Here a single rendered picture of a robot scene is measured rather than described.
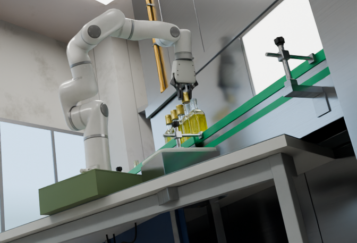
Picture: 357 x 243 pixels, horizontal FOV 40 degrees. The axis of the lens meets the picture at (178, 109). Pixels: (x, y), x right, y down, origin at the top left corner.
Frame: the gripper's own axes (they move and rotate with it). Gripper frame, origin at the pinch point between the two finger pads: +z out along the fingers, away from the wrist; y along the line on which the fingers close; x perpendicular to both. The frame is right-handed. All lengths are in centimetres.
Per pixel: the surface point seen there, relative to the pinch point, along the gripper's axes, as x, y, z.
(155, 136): -59, -15, 14
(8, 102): -358, 10, -41
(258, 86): 35.2, -12.3, 1.1
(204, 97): -2.9, -11.9, -0.1
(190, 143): 14.7, 6.3, 21.2
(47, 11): -360, -32, -145
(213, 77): 5.2, -11.9, -7.7
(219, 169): 63, 25, 31
